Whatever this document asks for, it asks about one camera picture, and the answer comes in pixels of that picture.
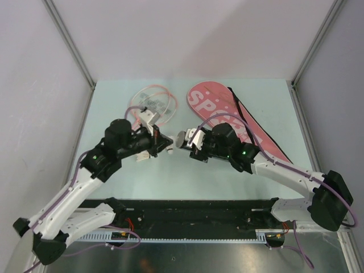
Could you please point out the white slotted cable duct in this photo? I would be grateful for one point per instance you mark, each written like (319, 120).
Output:
(194, 235)

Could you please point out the white feather shuttlecock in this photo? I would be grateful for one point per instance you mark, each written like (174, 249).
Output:
(142, 156)
(169, 150)

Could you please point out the left aluminium frame post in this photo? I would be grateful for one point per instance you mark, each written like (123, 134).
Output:
(69, 41)

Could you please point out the pink badminton racket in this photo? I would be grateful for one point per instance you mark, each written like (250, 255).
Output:
(158, 98)

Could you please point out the pink racket bag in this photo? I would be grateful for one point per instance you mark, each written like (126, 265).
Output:
(209, 98)

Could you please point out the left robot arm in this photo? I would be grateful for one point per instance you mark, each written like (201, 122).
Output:
(53, 228)

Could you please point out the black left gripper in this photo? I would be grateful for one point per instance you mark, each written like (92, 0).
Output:
(158, 141)

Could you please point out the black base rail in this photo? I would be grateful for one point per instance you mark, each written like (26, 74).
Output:
(179, 215)

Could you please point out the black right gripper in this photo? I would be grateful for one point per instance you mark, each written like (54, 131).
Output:
(202, 154)

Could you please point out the aluminium frame post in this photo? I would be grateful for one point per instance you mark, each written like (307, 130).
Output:
(321, 34)
(69, 41)

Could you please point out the right aluminium frame post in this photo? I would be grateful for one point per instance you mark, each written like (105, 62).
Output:
(321, 34)

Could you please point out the black shuttlecock tube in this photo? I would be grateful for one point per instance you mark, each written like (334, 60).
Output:
(182, 140)

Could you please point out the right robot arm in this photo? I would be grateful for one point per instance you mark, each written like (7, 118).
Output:
(325, 197)

